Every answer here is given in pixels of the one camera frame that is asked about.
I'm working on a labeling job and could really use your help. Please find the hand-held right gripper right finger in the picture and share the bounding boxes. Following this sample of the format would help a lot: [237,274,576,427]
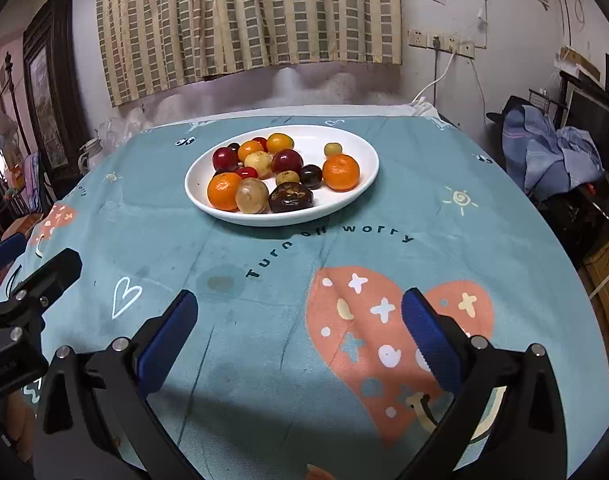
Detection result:
[401,287,569,480]

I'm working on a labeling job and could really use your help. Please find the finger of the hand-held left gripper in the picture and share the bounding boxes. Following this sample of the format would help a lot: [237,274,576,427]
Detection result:
[0,248,83,342]
[0,232,28,278]

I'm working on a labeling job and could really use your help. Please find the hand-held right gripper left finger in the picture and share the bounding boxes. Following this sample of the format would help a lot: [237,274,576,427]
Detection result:
[32,290,200,480]

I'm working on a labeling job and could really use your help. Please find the white oval plate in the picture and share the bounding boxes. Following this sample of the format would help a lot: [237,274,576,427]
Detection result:
[184,124,380,227]

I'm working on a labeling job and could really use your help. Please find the tan passion fruit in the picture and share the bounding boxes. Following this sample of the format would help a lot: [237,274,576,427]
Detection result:
[235,177,269,215]

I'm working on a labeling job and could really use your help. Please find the large red apple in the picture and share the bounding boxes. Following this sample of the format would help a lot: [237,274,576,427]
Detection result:
[212,146,240,172]

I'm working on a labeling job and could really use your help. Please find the dark purple plum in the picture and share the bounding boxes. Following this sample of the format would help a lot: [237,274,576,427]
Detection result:
[300,164,324,190]

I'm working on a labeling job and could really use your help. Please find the large orange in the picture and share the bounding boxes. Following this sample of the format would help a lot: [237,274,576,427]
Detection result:
[238,140,265,162]

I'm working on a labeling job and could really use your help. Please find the yellow-orange tomato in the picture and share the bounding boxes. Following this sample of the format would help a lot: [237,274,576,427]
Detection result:
[266,132,294,155]

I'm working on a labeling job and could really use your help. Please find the person's left hand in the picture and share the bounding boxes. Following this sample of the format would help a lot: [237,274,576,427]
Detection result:
[4,390,38,463]

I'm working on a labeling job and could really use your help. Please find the white kettle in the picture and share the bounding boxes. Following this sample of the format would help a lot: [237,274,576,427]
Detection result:
[78,137,105,176]

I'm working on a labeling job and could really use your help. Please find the teal printed tablecloth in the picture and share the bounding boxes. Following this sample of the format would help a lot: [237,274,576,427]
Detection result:
[0,112,609,480]

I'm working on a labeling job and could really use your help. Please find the clear plastic bag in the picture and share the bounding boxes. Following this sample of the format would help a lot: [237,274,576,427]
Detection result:
[97,115,135,143]

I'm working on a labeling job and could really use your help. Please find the dark wooden framed picture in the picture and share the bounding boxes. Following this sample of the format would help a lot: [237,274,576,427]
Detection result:
[23,0,85,186]

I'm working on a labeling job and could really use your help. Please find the dark brown mangosteen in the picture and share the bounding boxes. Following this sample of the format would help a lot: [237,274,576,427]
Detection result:
[268,182,315,213]

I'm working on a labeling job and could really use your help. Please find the yellow loquat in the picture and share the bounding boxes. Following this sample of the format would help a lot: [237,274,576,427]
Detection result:
[243,151,274,179]

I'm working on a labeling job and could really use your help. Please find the red plum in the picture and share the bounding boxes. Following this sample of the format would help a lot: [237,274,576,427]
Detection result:
[271,149,304,176]

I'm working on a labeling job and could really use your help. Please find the blue clothes pile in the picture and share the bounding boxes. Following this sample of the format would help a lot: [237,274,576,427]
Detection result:
[501,105,605,193]

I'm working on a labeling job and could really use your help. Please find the white cloth bundle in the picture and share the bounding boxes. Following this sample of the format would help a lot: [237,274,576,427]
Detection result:
[399,97,440,118]

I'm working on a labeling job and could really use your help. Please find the black hat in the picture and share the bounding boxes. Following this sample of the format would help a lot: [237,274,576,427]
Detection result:
[487,95,535,123]

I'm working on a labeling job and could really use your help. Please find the black monitor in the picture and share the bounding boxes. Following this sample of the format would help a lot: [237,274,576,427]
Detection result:
[564,77,609,176]

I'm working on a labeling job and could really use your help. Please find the checkered curtain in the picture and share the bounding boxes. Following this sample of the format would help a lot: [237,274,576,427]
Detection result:
[95,0,402,108]

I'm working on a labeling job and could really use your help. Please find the cardboard box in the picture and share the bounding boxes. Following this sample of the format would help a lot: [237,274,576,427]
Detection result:
[557,46,602,81]

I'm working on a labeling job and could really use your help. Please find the white power cable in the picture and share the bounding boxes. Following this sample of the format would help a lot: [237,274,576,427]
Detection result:
[413,50,457,103]

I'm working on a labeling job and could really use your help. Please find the white wall socket row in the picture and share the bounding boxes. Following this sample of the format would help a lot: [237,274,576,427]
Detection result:
[408,27,476,58]

